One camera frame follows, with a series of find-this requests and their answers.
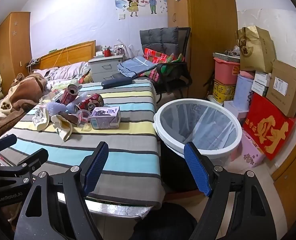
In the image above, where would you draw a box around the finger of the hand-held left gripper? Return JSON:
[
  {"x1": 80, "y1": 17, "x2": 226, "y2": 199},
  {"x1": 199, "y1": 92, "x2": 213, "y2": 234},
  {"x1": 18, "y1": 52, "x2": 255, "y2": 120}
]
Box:
[
  {"x1": 0, "y1": 134, "x2": 17, "y2": 155},
  {"x1": 13, "y1": 148, "x2": 49, "y2": 174}
]

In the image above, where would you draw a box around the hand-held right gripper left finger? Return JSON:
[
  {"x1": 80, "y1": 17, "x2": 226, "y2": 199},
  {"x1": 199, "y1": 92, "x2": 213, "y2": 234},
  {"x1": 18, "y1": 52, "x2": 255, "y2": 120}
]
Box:
[{"x1": 14, "y1": 141, "x2": 110, "y2": 240}]

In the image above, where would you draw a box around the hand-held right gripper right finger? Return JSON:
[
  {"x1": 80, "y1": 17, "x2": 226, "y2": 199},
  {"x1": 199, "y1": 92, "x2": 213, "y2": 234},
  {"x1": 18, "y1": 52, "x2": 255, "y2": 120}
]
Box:
[{"x1": 183, "y1": 142, "x2": 278, "y2": 240}]

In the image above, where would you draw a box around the white rimmed trash bin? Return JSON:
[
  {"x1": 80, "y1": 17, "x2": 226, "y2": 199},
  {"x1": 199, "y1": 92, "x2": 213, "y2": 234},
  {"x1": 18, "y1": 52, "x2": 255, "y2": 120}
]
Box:
[{"x1": 153, "y1": 99, "x2": 243, "y2": 190}]

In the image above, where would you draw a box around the cream printed cloth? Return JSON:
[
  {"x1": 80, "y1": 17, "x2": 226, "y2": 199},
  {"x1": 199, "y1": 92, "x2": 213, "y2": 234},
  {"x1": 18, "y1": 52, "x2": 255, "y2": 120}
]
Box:
[{"x1": 32, "y1": 106, "x2": 51, "y2": 132}]

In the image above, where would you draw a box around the brown wrapper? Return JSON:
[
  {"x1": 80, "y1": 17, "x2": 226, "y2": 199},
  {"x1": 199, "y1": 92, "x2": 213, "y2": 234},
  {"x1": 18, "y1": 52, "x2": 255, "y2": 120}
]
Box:
[{"x1": 59, "y1": 112, "x2": 80, "y2": 125}]

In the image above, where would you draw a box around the purple printed carton box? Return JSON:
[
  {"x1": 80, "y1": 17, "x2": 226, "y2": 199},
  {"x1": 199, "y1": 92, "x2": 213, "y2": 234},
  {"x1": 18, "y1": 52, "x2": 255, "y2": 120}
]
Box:
[{"x1": 89, "y1": 106, "x2": 121, "y2": 130}]

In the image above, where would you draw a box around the white trash bag liner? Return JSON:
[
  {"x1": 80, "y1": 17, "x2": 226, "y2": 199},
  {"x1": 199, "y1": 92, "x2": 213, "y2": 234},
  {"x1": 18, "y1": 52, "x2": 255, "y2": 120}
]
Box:
[{"x1": 160, "y1": 102, "x2": 236, "y2": 153}]

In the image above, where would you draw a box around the clear plastic cup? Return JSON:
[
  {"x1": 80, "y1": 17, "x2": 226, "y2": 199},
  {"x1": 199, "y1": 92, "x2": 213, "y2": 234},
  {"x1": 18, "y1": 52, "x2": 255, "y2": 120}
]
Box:
[{"x1": 76, "y1": 109, "x2": 91, "y2": 128}]

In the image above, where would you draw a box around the lavender cloth roll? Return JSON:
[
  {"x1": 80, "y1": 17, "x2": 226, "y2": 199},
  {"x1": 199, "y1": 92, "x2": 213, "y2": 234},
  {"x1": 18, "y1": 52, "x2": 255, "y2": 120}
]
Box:
[{"x1": 46, "y1": 92, "x2": 88, "y2": 115}]

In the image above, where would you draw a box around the red drink can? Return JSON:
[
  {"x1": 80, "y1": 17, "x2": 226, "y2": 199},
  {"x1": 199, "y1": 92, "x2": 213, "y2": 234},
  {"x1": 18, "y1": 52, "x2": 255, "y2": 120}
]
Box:
[
  {"x1": 74, "y1": 93, "x2": 105, "y2": 114},
  {"x1": 60, "y1": 84, "x2": 80, "y2": 105}
]

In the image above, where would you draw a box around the striped bed cover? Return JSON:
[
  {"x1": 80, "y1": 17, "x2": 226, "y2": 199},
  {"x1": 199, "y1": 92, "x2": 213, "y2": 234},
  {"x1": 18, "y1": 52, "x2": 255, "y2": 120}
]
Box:
[{"x1": 0, "y1": 76, "x2": 166, "y2": 205}]

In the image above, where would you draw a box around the silver foil underlay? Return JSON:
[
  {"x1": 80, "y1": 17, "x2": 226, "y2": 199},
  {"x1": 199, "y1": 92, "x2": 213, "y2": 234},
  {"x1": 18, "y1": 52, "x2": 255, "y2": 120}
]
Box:
[{"x1": 55, "y1": 192, "x2": 154, "y2": 218}]

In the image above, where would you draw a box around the brown blanket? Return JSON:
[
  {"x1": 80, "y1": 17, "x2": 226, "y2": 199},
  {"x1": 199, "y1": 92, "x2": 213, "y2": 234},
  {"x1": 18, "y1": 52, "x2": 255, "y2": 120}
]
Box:
[{"x1": 0, "y1": 72, "x2": 49, "y2": 140}]

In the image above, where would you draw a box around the pink floral box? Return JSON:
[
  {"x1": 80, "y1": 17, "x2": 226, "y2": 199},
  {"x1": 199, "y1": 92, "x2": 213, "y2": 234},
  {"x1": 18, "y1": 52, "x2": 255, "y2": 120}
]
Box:
[{"x1": 230, "y1": 130, "x2": 266, "y2": 168}]

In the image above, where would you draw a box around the dark cloth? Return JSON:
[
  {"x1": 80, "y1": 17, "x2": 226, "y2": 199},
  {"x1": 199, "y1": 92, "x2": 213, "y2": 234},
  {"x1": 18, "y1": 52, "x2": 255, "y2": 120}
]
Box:
[{"x1": 130, "y1": 202, "x2": 198, "y2": 240}]

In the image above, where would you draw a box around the white flat box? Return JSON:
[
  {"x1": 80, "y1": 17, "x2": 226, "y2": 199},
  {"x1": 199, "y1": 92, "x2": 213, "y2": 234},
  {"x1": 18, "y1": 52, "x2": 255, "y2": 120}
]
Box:
[{"x1": 223, "y1": 100, "x2": 249, "y2": 120}]

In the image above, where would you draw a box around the green tissue pack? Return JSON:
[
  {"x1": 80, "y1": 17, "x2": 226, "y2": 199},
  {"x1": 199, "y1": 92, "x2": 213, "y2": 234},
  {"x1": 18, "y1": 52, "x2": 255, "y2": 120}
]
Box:
[{"x1": 50, "y1": 79, "x2": 80, "y2": 92}]

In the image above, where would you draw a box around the power strip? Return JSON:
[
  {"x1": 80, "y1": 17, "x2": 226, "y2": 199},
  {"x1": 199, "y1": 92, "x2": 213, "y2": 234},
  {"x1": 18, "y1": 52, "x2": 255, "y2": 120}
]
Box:
[{"x1": 26, "y1": 58, "x2": 42, "y2": 67}]

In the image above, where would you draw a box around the red gift box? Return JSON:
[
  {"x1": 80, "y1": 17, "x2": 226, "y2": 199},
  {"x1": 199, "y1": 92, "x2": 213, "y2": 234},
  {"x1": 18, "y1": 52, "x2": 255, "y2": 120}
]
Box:
[{"x1": 243, "y1": 92, "x2": 296, "y2": 161}]

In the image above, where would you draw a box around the yellow printed box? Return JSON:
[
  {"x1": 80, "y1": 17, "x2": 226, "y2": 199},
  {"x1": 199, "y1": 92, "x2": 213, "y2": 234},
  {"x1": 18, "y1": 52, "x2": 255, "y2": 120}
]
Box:
[{"x1": 212, "y1": 79, "x2": 237, "y2": 103}]

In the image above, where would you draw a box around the dark blue case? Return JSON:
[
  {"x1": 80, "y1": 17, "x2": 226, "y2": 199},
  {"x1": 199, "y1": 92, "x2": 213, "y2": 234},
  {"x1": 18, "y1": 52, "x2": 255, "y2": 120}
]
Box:
[{"x1": 101, "y1": 77, "x2": 133, "y2": 89}]

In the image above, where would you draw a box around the yellow patterned pillow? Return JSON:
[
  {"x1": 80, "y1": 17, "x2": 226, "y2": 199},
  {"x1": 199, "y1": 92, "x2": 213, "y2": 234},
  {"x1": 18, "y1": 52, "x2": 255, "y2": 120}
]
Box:
[{"x1": 79, "y1": 71, "x2": 92, "y2": 84}]

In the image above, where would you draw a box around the pink quilt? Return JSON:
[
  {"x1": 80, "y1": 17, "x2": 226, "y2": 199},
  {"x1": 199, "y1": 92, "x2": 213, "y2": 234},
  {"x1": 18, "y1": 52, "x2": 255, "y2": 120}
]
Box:
[{"x1": 39, "y1": 61, "x2": 92, "y2": 90}]

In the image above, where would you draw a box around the lilac cylinder box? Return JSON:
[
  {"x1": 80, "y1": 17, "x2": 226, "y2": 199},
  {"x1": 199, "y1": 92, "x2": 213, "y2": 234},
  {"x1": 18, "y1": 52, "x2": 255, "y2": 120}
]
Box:
[{"x1": 234, "y1": 74, "x2": 254, "y2": 110}]

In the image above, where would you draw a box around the wooden door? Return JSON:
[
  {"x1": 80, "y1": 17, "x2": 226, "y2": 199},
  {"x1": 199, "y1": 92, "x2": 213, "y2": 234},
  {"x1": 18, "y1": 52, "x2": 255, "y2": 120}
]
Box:
[{"x1": 271, "y1": 130, "x2": 296, "y2": 230}]

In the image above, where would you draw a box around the grey padded chair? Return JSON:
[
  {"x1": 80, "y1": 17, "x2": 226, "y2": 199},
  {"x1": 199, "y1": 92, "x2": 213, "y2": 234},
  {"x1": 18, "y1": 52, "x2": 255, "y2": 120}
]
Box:
[{"x1": 139, "y1": 27, "x2": 192, "y2": 104}]

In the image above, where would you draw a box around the grey nightstand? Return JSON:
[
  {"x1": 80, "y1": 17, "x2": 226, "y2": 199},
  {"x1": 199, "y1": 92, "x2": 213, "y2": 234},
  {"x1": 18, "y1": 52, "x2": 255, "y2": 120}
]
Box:
[{"x1": 88, "y1": 54, "x2": 125, "y2": 83}]

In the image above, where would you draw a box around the wooden cabinet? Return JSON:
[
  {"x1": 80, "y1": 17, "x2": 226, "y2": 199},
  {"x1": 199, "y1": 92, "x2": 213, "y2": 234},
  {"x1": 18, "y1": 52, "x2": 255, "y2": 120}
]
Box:
[{"x1": 0, "y1": 11, "x2": 32, "y2": 68}]

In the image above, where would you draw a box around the pink storage bin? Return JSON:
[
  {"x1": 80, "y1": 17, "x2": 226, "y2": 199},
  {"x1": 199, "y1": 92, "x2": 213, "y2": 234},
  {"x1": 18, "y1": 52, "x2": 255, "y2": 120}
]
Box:
[{"x1": 213, "y1": 56, "x2": 241, "y2": 85}]

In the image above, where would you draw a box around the stack of white small boxes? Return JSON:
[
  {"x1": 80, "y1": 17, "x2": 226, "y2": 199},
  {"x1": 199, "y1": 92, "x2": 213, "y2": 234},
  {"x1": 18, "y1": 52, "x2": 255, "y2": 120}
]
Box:
[{"x1": 251, "y1": 80, "x2": 270, "y2": 97}]

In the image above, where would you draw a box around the blue folded cloth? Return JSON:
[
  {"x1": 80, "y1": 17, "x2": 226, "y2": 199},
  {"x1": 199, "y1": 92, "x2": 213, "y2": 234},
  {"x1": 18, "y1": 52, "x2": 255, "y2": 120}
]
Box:
[{"x1": 117, "y1": 56, "x2": 158, "y2": 78}]

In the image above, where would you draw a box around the wooden headboard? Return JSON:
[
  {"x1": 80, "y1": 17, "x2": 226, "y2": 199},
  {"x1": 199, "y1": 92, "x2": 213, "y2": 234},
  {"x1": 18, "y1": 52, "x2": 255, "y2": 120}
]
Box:
[{"x1": 26, "y1": 40, "x2": 96, "y2": 70}]

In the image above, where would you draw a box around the white small carton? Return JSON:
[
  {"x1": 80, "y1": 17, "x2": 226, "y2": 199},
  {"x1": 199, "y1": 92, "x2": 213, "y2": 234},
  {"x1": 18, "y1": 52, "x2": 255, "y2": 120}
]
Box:
[{"x1": 254, "y1": 71, "x2": 272, "y2": 83}]

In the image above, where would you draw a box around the red plaid cloth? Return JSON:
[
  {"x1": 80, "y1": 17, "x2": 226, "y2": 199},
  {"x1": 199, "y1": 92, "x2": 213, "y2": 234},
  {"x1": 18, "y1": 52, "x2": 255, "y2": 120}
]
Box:
[{"x1": 138, "y1": 47, "x2": 186, "y2": 83}]

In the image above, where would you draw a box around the patterned flat box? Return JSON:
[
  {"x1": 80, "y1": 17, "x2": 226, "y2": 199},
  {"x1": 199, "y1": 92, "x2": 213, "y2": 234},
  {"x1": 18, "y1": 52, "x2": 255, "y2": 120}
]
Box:
[{"x1": 212, "y1": 46, "x2": 241, "y2": 62}]

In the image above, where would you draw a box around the clear plastic bag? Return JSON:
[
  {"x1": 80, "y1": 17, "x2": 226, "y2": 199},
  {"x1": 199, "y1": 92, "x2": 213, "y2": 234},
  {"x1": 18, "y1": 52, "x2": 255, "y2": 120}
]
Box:
[{"x1": 124, "y1": 44, "x2": 143, "y2": 60}]

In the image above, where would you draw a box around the brown cardboard box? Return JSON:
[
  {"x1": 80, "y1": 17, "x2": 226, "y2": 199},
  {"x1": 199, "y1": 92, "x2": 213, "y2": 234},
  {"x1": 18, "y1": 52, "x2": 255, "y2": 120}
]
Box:
[{"x1": 266, "y1": 59, "x2": 296, "y2": 118}]

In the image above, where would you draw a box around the wooden wardrobe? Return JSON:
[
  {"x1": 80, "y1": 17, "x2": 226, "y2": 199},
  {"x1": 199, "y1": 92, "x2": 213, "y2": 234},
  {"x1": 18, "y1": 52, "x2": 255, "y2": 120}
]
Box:
[{"x1": 166, "y1": 0, "x2": 238, "y2": 100}]

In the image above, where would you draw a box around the gold paper bag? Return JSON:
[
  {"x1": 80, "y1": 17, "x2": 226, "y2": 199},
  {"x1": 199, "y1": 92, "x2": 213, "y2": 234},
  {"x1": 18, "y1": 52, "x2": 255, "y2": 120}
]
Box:
[{"x1": 236, "y1": 26, "x2": 277, "y2": 73}]

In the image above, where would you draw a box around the grey quilted cushion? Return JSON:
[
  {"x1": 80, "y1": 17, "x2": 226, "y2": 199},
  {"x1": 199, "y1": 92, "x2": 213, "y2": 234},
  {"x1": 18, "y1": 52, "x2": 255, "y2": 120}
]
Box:
[{"x1": 140, "y1": 27, "x2": 179, "y2": 53}]

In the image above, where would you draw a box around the orange cable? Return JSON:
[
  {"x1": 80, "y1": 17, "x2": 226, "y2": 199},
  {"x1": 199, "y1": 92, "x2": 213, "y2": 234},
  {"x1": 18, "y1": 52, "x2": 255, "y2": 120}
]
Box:
[{"x1": 54, "y1": 47, "x2": 71, "y2": 68}]

